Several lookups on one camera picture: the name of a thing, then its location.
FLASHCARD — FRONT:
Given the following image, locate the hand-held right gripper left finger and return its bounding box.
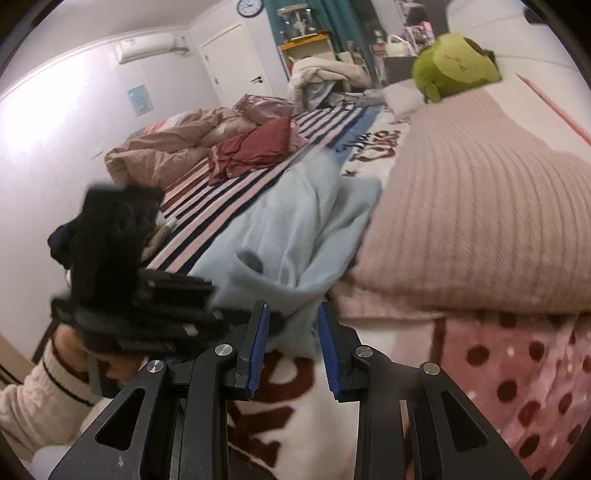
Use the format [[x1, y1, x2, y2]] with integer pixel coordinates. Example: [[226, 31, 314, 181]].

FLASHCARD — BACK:
[[48, 300, 271, 480]]

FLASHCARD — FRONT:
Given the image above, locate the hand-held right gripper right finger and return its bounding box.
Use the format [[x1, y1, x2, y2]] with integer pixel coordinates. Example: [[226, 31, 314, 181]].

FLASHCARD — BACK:
[[318, 301, 532, 480]]

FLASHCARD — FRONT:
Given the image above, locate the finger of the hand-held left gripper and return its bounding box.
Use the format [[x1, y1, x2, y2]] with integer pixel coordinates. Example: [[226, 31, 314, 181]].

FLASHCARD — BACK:
[[134, 269, 221, 308], [50, 298, 232, 357]]

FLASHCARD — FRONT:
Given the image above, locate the light blue garment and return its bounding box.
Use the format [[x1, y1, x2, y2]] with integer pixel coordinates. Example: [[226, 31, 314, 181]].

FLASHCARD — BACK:
[[187, 150, 384, 356]]

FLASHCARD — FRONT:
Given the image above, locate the person's left hand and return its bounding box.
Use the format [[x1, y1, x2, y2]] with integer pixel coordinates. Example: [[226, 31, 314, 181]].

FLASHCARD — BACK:
[[52, 323, 144, 384]]

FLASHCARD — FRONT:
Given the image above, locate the beige cloth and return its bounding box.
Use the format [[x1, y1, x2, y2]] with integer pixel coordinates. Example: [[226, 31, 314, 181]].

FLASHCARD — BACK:
[[143, 215, 178, 259]]

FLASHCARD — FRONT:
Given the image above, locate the navy cloth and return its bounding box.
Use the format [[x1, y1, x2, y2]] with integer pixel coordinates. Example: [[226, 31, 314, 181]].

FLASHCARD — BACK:
[[47, 220, 77, 271]]

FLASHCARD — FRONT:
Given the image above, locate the pink comforter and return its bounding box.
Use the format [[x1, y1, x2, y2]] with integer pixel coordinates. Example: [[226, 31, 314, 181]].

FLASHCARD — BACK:
[[104, 106, 252, 192]]

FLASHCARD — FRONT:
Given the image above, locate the dark red garment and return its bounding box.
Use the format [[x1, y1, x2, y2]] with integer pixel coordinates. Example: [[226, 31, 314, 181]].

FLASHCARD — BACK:
[[207, 116, 310, 185]]

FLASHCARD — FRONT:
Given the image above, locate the white air conditioner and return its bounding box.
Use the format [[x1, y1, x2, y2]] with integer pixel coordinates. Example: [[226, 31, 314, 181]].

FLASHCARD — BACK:
[[115, 32, 190, 64]]

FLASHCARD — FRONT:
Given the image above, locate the pink satin bag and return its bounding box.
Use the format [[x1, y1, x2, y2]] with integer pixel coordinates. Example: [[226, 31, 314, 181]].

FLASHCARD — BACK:
[[233, 93, 296, 125]]

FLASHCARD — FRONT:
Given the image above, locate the pink striped pillow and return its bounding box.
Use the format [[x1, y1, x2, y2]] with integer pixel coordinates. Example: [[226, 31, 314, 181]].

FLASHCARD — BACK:
[[332, 85, 591, 319]]

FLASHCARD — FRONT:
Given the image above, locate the white door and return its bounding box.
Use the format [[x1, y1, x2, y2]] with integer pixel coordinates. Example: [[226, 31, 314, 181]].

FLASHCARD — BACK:
[[198, 22, 273, 107]]

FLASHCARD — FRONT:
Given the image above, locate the white duvet pile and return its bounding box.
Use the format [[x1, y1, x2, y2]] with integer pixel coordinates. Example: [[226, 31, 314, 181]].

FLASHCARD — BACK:
[[288, 56, 372, 109]]

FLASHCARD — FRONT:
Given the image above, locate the white pillow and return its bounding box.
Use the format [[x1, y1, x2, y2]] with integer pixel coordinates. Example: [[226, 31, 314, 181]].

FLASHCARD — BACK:
[[385, 78, 430, 116]]

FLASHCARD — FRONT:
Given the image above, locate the yellow shelf unit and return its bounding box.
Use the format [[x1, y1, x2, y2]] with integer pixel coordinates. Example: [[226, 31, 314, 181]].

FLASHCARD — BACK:
[[277, 30, 334, 65]]

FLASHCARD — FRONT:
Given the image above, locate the glass display case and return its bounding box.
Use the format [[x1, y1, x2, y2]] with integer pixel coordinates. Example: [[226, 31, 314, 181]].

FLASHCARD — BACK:
[[276, 4, 317, 42]]

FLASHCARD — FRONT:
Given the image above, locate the dark desk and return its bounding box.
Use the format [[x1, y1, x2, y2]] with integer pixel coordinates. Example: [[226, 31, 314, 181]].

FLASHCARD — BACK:
[[383, 55, 419, 86]]

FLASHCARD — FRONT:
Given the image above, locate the teal curtain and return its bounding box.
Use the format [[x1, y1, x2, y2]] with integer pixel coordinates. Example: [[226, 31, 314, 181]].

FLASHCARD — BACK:
[[272, 0, 370, 54]]

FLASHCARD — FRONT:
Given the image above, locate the white handbag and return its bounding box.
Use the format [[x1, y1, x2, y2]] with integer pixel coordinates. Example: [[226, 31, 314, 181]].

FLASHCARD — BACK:
[[385, 33, 416, 58]]

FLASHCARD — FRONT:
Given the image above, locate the green plush toy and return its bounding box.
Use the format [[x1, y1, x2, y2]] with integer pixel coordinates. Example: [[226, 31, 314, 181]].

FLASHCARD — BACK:
[[412, 33, 502, 103]]

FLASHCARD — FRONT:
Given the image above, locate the white headboard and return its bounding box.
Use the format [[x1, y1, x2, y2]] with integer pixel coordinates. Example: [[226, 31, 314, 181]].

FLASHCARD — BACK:
[[445, 0, 587, 84]]

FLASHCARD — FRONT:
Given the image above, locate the small blue wall poster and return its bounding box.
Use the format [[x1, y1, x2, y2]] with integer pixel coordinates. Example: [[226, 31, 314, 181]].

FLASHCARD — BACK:
[[128, 85, 153, 116]]

